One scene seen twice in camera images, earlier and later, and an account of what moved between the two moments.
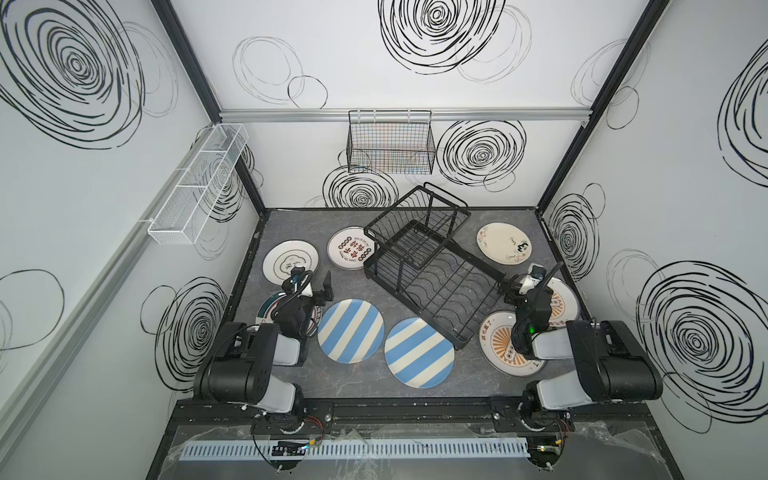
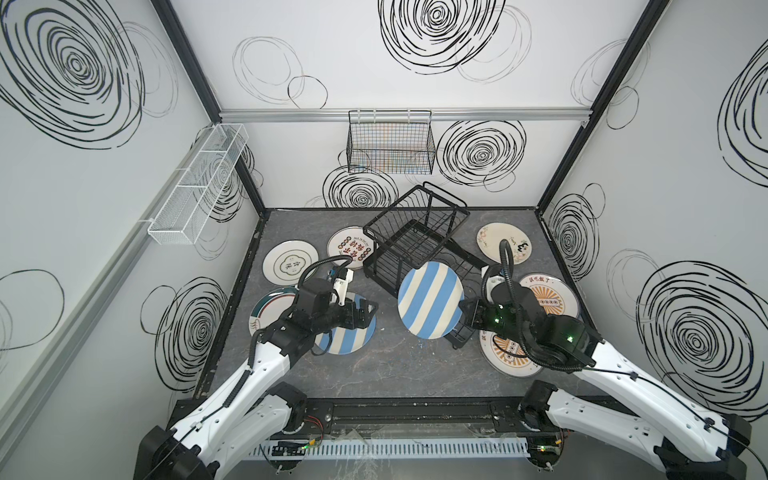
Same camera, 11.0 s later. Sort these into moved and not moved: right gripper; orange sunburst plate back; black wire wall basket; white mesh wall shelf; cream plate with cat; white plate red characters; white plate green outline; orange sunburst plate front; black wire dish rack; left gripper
Moved: right gripper; left gripper
Not moved: black wire wall basket; white plate green outline; black wire dish rack; orange sunburst plate back; orange sunburst plate front; white plate red characters; white mesh wall shelf; cream plate with cat
